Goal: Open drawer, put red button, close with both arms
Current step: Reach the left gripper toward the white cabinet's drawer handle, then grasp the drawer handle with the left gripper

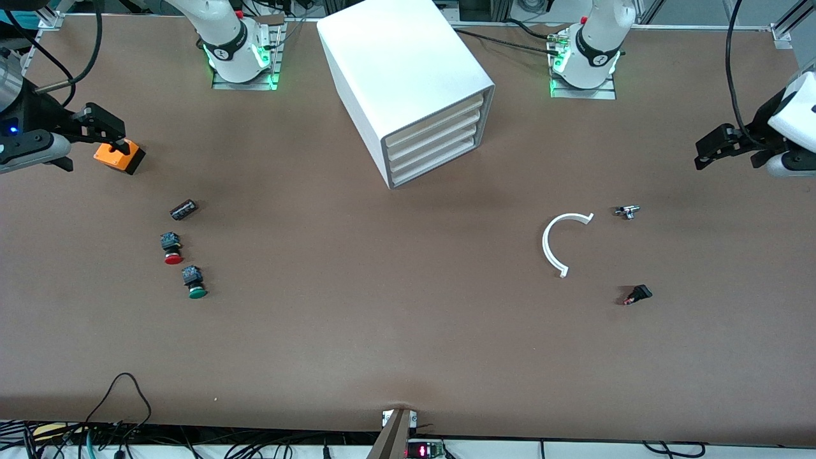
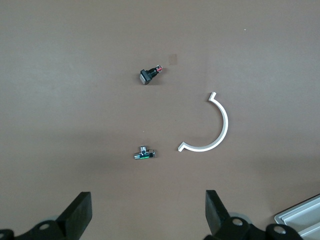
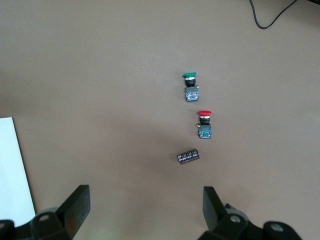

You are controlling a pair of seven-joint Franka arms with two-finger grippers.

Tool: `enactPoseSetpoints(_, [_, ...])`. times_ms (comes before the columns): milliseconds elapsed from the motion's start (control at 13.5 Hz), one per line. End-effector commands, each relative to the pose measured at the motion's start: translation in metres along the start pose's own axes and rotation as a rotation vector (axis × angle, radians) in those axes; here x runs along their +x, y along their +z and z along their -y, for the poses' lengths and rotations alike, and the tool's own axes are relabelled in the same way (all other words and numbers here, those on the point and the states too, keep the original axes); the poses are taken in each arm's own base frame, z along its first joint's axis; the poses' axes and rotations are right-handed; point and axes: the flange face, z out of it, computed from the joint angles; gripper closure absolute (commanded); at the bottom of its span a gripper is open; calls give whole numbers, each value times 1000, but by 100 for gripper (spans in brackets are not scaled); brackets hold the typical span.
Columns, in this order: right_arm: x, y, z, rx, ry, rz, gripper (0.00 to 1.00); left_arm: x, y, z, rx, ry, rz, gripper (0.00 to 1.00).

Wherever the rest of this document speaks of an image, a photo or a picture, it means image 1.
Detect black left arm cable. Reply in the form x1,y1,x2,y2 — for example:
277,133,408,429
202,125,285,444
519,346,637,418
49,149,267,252
725,0,764,146

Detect green push button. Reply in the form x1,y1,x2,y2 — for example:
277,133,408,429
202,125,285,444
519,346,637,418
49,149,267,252
182,265,208,300

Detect orange button box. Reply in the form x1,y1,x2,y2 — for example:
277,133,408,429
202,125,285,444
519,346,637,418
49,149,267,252
94,138,146,176

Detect device with red display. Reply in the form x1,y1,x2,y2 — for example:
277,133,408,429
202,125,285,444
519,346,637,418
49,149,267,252
407,440,447,459

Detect red push button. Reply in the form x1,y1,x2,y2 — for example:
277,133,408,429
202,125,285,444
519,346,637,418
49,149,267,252
160,232,184,266

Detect black power cable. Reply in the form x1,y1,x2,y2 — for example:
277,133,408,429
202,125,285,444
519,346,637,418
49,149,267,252
453,28,563,57

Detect thin black looped cable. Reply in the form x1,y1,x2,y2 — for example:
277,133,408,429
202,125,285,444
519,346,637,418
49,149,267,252
83,372,154,441

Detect white curved plastic strip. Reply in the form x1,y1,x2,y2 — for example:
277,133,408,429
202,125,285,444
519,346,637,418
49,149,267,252
542,212,595,279

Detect white box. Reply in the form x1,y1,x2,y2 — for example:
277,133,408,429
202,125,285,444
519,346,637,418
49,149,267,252
386,109,481,164

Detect brown camera mount post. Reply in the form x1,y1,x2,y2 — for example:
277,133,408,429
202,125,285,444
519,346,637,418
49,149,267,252
365,408,414,459

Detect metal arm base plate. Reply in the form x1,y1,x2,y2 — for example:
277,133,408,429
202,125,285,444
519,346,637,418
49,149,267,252
212,19,285,91
549,32,618,100

